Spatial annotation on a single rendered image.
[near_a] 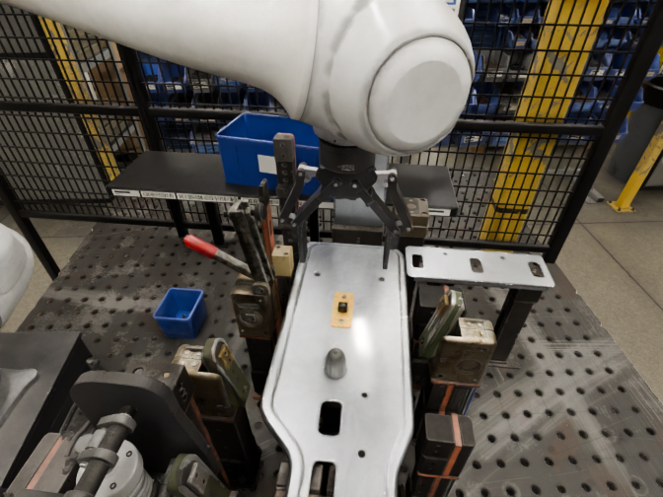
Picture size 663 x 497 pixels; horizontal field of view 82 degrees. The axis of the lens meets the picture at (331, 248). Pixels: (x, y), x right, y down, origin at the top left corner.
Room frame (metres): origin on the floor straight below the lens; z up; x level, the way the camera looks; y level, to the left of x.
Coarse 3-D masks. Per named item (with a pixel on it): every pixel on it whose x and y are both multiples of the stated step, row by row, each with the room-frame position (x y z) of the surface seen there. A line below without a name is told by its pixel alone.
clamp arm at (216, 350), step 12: (204, 348) 0.31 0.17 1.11; (216, 348) 0.31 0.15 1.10; (228, 348) 0.33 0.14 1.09; (204, 360) 0.30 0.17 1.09; (216, 360) 0.30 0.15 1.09; (228, 360) 0.31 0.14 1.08; (216, 372) 0.30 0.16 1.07; (228, 372) 0.31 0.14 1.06; (240, 372) 0.33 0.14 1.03; (228, 384) 0.30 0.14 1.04; (240, 384) 0.31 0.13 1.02; (228, 396) 0.30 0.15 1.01; (240, 396) 0.30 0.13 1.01
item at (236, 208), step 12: (240, 204) 0.50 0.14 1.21; (228, 216) 0.49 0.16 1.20; (240, 216) 0.47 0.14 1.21; (252, 216) 0.49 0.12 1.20; (264, 216) 0.48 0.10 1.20; (240, 228) 0.47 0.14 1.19; (252, 228) 0.50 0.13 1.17; (240, 240) 0.48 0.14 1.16; (252, 240) 0.47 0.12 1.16; (252, 252) 0.47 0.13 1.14; (264, 252) 0.50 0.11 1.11; (252, 264) 0.47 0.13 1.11; (264, 264) 0.50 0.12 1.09; (264, 276) 0.47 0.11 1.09
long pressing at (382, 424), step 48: (336, 288) 0.53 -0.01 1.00; (384, 288) 0.53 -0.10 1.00; (288, 336) 0.41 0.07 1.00; (336, 336) 0.41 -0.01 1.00; (384, 336) 0.41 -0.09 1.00; (288, 384) 0.32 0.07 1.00; (336, 384) 0.32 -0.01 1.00; (384, 384) 0.32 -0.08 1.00; (288, 432) 0.25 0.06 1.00; (384, 432) 0.25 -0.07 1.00; (288, 480) 0.19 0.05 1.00; (336, 480) 0.19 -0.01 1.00; (384, 480) 0.19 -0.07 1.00
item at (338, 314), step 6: (336, 294) 0.51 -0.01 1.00; (342, 294) 0.51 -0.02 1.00; (348, 294) 0.51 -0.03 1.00; (336, 300) 0.50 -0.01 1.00; (342, 300) 0.50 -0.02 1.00; (348, 300) 0.50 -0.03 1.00; (336, 306) 0.48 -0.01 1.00; (348, 306) 0.48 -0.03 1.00; (336, 312) 0.47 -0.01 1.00; (342, 312) 0.47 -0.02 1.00; (348, 312) 0.47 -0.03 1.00; (336, 318) 0.45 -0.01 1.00; (342, 318) 0.45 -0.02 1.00; (348, 318) 0.45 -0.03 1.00; (336, 324) 0.44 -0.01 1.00; (342, 324) 0.44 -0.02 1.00; (348, 324) 0.44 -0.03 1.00
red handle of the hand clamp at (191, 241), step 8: (184, 240) 0.50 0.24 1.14; (192, 240) 0.50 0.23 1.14; (200, 240) 0.50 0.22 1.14; (192, 248) 0.49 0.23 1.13; (200, 248) 0.49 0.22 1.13; (208, 248) 0.49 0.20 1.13; (216, 248) 0.50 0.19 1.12; (208, 256) 0.49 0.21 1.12; (216, 256) 0.49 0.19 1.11; (224, 256) 0.49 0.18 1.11; (232, 256) 0.50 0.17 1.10; (224, 264) 0.49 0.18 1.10; (232, 264) 0.49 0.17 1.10; (240, 264) 0.49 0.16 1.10; (240, 272) 0.49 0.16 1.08; (248, 272) 0.49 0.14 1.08
